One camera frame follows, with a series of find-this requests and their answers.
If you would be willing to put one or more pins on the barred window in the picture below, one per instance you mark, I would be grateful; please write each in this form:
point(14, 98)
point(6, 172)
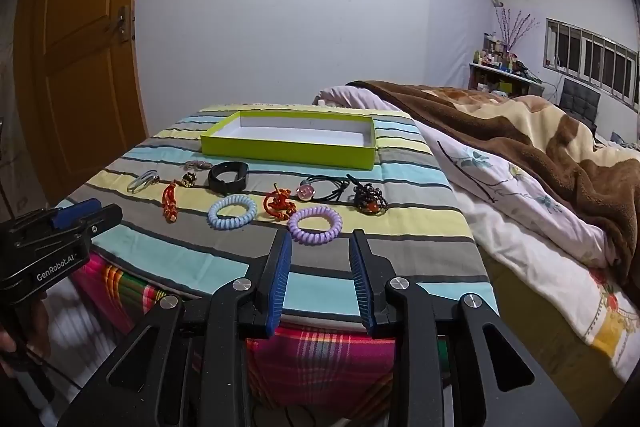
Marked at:
point(595, 57)

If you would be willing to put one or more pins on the red beaded pendant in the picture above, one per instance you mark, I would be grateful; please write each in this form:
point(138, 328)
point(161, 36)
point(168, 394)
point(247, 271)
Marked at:
point(170, 204)

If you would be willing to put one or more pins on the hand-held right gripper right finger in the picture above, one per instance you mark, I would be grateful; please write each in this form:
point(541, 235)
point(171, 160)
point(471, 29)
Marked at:
point(361, 282)

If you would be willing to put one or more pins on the gold and black charm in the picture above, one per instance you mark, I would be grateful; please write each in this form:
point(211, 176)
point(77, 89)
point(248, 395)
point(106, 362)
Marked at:
point(188, 179)

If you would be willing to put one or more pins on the purple flower branches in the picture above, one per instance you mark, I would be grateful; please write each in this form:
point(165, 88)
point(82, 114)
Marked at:
point(517, 27)

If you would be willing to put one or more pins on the person's left hand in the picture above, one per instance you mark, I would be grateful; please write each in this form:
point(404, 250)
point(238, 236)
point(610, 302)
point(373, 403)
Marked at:
point(35, 324)

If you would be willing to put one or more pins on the lime green shallow box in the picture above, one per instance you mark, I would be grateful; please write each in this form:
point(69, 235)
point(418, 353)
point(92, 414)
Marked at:
point(285, 152)

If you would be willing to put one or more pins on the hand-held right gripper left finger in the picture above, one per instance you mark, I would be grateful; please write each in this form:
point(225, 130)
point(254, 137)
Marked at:
point(277, 279)

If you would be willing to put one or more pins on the orange red knot ornament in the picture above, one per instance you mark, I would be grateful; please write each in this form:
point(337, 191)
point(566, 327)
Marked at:
point(280, 203)

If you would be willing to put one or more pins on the brown and cream blanket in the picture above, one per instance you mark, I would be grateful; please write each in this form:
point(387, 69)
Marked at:
point(525, 132)

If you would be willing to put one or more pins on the black padded chair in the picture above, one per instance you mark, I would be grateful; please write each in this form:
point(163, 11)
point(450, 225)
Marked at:
point(580, 99)

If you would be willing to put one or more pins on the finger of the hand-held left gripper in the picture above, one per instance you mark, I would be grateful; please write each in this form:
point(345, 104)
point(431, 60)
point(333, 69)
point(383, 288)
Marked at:
point(102, 217)
point(75, 213)

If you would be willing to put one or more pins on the small pink brown hair clip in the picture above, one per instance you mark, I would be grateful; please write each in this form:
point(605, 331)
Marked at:
point(197, 165)

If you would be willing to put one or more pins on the black wristband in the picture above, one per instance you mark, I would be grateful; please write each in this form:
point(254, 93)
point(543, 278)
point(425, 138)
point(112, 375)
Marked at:
point(216, 184)

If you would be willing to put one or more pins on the silver grey hair clip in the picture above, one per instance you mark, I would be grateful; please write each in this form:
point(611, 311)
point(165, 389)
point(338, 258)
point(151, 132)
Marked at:
point(137, 183)

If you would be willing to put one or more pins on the pink floral quilt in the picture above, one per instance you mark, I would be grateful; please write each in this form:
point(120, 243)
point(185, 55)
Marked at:
point(525, 227)

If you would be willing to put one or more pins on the row of bottles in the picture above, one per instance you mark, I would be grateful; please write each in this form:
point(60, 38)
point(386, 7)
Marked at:
point(495, 54)

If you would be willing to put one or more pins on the orange wooden door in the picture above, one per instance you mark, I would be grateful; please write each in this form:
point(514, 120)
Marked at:
point(75, 82)

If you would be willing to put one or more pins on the cluttered desk with vase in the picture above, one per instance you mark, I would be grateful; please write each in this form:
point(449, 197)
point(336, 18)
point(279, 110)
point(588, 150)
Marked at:
point(500, 79)

